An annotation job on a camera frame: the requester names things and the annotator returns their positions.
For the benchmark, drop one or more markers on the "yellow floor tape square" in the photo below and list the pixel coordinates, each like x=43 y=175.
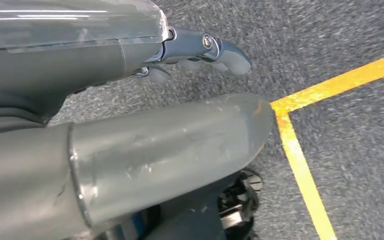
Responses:
x=294 y=149

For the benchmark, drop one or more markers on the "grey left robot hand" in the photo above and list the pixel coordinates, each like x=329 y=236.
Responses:
x=62 y=59

